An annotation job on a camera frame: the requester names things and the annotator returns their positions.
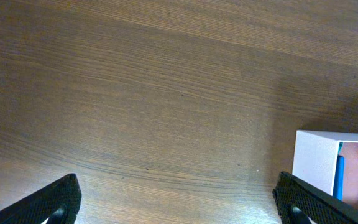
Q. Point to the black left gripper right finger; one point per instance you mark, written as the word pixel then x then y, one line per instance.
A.
pixel 299 202

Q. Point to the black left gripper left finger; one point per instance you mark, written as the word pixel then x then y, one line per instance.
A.
pixel 58 202

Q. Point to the green Colgate toothpaste tube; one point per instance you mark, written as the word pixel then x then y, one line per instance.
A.
pixel 340 147

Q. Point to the blue disposable razor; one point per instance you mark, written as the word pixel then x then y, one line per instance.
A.
pixel 339 178

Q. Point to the white cardboard box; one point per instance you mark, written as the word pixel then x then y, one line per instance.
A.
pixel 315 158

